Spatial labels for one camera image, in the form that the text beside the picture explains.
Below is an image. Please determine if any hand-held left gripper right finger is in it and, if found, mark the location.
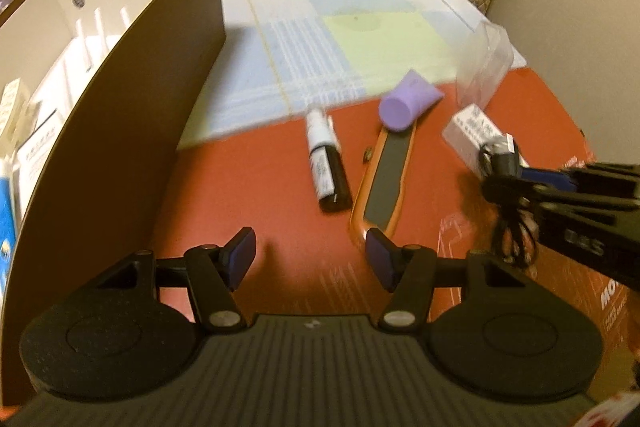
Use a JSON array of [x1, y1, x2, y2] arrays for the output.
[[365, 228, 526, 333]]

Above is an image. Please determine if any clear plastic box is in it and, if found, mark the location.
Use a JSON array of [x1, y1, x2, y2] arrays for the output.
[[456, 21, 516, 108]]

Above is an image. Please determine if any red printed mat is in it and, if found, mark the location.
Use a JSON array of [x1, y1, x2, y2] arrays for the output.
[[150, 67, 640, 358]]

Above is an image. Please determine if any small white medicine box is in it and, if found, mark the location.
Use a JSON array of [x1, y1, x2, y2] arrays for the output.
[[442, 103, 531, 172]]

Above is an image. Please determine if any purple cylinder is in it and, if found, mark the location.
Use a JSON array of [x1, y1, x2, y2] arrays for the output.
[[378, 68, 445, 132]]

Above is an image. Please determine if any orange utility knife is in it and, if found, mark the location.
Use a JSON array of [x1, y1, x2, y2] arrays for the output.
[[350, 122, 418, 243]]

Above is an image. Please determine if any brown storage box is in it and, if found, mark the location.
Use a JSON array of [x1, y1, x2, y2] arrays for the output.
[[0, 0, 227, 408]]

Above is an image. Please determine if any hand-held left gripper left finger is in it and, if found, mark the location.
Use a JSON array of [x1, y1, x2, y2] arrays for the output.
[[97, 227, 258, 333]]

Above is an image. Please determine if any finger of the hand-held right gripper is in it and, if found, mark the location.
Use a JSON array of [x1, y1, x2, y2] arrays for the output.
[[482, 174, 636, 212], [517, 162, 640, 195]]

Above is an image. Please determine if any white hair clip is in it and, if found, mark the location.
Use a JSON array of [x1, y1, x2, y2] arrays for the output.
[[0, 79, 23, 142]]

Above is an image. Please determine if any blue white tube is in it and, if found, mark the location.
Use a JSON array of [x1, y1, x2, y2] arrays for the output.
[[0, 159, 21, 298]]

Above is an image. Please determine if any red white printed packet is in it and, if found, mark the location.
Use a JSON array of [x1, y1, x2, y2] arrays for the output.
[[580, 387, 640, 427]]

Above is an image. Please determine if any black white marker pen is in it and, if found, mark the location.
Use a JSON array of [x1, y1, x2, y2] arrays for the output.
[[306, 108, 351, 214]]

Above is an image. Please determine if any pale checked tablecloth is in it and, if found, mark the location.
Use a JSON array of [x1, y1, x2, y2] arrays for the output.
[[177, 0, 528, 150]]

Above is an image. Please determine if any white wifi router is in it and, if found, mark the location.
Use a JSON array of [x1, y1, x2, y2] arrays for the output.
[[30, 4, 132, 118]]

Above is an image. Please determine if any black usb cable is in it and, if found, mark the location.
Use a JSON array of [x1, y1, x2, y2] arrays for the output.
[[477, 134, 543, 268]]

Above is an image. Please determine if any large white medicine box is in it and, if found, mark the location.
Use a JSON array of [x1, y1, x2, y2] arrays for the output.
[[14, 109, 65, 218]]

